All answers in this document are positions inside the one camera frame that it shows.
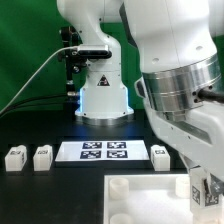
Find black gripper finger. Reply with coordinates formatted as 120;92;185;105
206;173;224;204

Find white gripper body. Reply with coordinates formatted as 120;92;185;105
135;78;224;182

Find white square tabletop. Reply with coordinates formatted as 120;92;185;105
103;174;193;224

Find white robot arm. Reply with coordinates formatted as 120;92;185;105
57;0;224;196

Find white marker sheet with tags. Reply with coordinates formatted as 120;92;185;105
55;140;149;162

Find black camera on stand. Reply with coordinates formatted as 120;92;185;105
71;44;112;59

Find grey camera cable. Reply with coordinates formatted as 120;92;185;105
0;46;78;116

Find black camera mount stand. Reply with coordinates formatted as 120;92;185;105
57;26;86;111

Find black cables on table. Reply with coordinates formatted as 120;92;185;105
0;94;76;118

